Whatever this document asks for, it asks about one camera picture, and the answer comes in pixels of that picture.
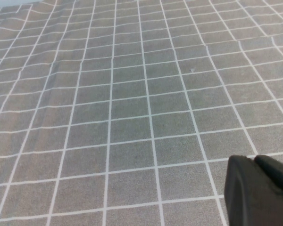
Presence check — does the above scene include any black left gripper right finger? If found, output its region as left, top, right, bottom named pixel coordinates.
left=253, top=154, right=283, bottom=200

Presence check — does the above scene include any grey white-checked tablecloth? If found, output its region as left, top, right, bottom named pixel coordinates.
left=0, top=0, right=283, bottom=226

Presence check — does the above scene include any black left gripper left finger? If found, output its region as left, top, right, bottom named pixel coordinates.
left=223, top=154, right=283, bottom=226

